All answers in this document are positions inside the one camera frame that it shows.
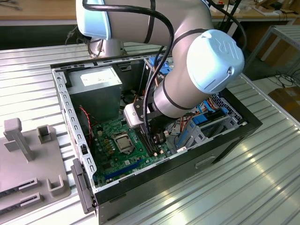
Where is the metal locking lever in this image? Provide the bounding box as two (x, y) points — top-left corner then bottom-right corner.
(128, 134), (137, 153)

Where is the silver CPU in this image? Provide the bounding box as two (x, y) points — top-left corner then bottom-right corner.
(117, 137), (130, 150)

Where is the metal socket cover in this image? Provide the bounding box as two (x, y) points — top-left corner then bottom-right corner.
(112, 133), (132, 155)

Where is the black RAM slot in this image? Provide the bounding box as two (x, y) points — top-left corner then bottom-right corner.
(139, 125), (154, 157)
(146, 135), (157, 157)

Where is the hard disk in blue carrier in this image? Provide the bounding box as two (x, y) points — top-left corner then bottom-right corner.
(192, 106), (229, 128)

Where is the grey optical drive bay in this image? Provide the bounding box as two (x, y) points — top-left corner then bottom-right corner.
(142, 56), (174, 99)

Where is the grey metal disk bay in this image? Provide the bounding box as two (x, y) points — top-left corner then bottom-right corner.
(174, 93), (249, 153)

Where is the green motherboard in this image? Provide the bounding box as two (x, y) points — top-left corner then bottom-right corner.
(90, 117), (173, 188)

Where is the blue expansion slot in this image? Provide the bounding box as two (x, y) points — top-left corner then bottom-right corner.
(104, 158), (143, 181)

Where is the black open PC case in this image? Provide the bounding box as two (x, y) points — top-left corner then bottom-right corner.
(50, 48), (263, 225)

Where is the blue plastic bay latch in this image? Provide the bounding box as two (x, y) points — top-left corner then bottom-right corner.
(150, 57), (174, 79)

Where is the grey power supply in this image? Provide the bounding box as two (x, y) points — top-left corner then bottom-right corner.
(67, 66), (123, 125)

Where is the black case fan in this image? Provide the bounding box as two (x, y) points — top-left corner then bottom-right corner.
(72, 104), (96, 150)

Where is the dark grey case latch bar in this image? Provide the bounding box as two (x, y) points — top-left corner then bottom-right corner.
(70, 158), (98, 214)

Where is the labelled brown cardboard box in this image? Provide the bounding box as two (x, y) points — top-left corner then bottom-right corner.
(268, 86), (300, 116)

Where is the small white box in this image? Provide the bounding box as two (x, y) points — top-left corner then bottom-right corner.
(209, 3), (240, 14)

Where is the grey parts rack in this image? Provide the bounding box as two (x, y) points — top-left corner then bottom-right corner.
(0, 118), (72, 211)

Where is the large brown cardboard box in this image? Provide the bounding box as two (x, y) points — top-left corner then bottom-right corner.
(239, 23), (296, 69)

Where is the long wooden desk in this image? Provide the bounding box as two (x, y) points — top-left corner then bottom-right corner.
(0, 0), (300, 27)

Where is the grey slatted side table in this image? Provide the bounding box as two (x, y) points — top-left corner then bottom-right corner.
(242, 24), (300, 74)

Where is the blue plastic rail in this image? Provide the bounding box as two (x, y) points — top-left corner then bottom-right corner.
(175, 127), (190, 149)

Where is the orange black wire bundle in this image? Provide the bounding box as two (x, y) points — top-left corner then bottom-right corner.
(174, 114), (195, 134)

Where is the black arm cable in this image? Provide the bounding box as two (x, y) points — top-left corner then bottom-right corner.
(207, 0), (248, 51)
(82, 0), (175, 136)

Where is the white camera on black mount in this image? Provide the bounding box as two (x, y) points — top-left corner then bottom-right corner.
(123, 99), (162, 129)

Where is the blue flat data wire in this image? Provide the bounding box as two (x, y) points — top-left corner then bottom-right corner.
(196, 99), (218, 113)

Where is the red black twisted wire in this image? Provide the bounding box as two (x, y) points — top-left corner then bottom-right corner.
(78, 105), (94, 143)

